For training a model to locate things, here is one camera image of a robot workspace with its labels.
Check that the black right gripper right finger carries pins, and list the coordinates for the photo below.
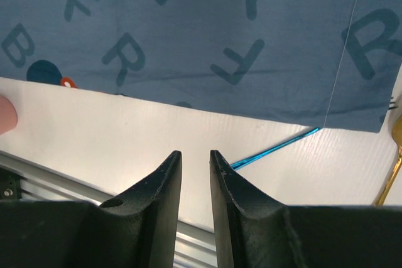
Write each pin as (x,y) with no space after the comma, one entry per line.
(254,230)

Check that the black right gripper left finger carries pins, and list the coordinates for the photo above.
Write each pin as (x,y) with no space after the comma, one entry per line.
(136,228)

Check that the blue letter-print placemat cloth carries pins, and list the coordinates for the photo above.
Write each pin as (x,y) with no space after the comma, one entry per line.
(317,63)

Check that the blue metallic fork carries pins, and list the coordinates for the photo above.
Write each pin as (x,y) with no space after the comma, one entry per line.
(246,161)

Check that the gold ornate spoon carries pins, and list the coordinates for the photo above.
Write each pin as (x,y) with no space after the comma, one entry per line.
(396,136)

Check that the orange plastic cup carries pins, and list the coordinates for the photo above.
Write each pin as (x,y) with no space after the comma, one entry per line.
(8,115)

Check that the aluminium mounting rail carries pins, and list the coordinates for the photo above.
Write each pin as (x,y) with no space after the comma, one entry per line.
(194,246)

